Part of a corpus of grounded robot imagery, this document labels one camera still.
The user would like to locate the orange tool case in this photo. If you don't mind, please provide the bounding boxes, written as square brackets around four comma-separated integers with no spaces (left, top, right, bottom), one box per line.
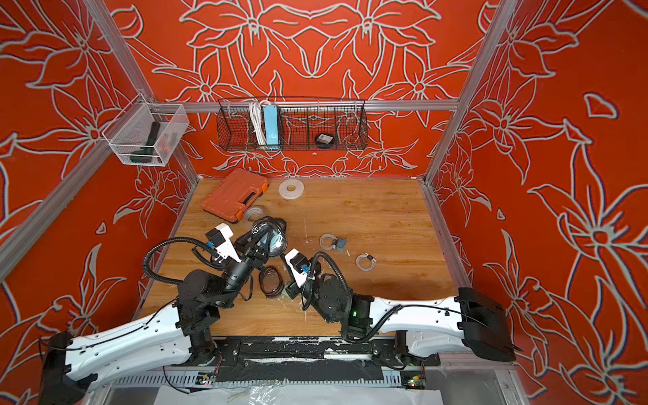
[201,169,268,224]

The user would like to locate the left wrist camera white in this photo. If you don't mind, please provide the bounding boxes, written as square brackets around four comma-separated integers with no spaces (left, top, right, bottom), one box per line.
[205,223,241,263]

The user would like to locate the small teal charger upper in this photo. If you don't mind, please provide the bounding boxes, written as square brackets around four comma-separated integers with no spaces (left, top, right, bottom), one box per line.
[335,237,348,252]

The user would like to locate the white tape roll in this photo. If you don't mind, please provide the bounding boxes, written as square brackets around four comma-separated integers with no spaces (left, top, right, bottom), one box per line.
[278,179,305,200]

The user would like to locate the clear tape roll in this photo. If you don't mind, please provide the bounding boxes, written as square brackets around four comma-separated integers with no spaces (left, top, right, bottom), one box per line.
[244,207,266,222]

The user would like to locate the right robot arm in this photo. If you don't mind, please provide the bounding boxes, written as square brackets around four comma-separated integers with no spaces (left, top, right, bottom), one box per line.
[281,249,516,363]

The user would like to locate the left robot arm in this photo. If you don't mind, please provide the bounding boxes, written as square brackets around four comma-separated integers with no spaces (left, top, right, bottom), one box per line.
[38,236,271,404]

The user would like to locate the white cable in basket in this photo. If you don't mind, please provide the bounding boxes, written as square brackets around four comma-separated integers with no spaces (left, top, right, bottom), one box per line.
[248,100,270,148]

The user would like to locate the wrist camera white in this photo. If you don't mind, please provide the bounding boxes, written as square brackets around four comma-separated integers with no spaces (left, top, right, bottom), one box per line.
[205,223,241,263]
[285,249,311,288]

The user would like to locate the black item in basket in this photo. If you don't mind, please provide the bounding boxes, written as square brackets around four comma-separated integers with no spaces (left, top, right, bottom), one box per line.
[315,133,335,150]

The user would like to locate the dark green tool in bin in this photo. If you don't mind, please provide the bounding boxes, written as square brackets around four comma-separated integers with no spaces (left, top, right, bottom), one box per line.
[130,121,160,164]

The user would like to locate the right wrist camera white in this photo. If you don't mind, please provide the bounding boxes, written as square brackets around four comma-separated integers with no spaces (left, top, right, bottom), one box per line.
[285,249,311,288]

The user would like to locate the black wire wall basket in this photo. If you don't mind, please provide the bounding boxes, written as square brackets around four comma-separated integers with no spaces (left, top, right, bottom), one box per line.
[217,97,369,152]

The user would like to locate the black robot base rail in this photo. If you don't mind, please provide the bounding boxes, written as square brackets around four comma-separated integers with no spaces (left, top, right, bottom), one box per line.
[165,336,440,389]

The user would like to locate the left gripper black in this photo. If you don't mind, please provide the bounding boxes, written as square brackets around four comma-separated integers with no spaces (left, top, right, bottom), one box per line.
[213,224,268,312]

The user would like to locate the blue power bank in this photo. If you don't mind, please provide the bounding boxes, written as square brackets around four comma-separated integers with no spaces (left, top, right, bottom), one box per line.
[263,104,279,150]

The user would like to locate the clear acrylic wall bin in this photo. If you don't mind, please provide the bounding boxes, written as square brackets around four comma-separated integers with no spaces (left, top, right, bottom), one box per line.
[101,94,189,167]

